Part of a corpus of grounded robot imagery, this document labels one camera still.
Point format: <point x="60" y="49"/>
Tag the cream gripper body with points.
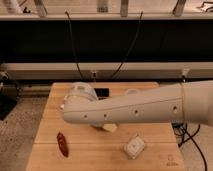
<point x="106" y="127"/>

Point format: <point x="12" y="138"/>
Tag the red chili pepper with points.
<point x="62" y="144"/>

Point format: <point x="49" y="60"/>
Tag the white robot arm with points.
<point x="190" y="102"/>

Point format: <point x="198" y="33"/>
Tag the black rectangular object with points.
<point x="102" y="92"/>

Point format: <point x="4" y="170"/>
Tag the clear plastic cup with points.
<point x="132" y="91"/>

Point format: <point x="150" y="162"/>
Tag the wall power outlet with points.
<point x="94" y="75"/>

